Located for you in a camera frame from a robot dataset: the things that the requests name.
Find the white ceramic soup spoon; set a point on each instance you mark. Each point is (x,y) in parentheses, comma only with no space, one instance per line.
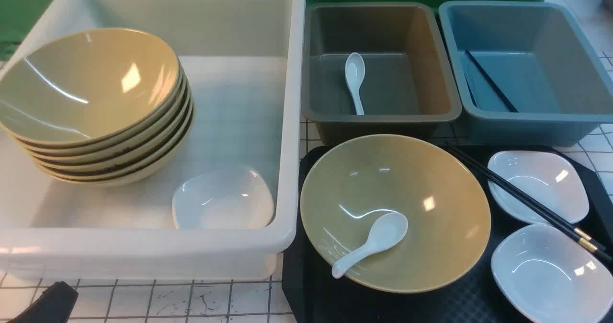
(386,232)

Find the large white plastic tub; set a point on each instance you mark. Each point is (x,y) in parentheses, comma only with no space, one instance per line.
(243,60)

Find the yellow noodle bowl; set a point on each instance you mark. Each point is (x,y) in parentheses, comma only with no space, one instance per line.
(356,182)

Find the bottom stacked yellow bowl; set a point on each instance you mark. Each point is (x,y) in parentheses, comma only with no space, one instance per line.
(141,169)

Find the white dish in tub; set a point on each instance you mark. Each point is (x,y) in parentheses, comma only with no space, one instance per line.
(228,197)

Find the blue plastic bin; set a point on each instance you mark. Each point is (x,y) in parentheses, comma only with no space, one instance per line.
(540,58)

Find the white spoon in bin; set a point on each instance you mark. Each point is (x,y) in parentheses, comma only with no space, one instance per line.
(354,74)

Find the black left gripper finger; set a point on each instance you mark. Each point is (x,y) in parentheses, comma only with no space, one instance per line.
(55,305)

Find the black chopstick gold tip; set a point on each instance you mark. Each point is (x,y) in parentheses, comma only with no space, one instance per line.
(576,234)
(518,210)

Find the stacked yellow bowl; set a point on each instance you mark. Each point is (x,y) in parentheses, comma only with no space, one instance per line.
(124,146)
(131,144)
(168,103)
(141,169)
(137,156)
(88,85)

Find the top stacked yellow bowl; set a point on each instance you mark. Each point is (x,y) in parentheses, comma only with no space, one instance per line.
(88,85)

